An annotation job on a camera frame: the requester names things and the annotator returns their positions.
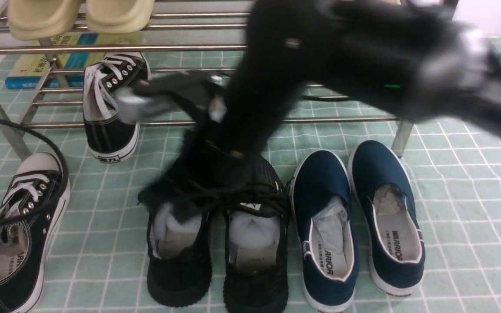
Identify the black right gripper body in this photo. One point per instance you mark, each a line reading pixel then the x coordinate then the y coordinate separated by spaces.
pixel 233 124

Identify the black knit sneaker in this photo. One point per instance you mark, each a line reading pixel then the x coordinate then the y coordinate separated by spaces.
pixel 179 271
pixel 256 222

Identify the black canvas sneaker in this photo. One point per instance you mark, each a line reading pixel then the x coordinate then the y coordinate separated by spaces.
pixel 25 245
pixel 109 139

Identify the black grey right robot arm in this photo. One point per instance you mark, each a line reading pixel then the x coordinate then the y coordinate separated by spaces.
pixel 406 60

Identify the steel shoe rack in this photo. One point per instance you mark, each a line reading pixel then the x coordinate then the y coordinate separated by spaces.
pixel 185 23

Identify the left navy slip-on shoe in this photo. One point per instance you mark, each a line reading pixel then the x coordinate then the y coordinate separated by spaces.
pixel 320 198

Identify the navy slip-on shoe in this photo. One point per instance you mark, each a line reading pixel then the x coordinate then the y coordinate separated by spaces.
pixel 320 198
pixel 382 187

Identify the right yellow slipper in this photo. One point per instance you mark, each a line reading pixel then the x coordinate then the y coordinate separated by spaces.
pixel 118 16

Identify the yellow slipper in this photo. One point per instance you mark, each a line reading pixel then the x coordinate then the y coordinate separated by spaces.
pixel 118 16
pixel 35 19

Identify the right navy slip-on shoe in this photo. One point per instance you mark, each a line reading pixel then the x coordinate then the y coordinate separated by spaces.
pixel 382 187

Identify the yellow and blue book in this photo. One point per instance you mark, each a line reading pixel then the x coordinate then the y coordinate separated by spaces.
pixel 28 69

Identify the left yellow slipper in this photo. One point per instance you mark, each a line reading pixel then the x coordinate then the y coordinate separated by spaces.
pixel 35 19

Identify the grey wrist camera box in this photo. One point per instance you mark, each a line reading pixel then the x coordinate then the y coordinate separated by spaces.
pixel 134 108

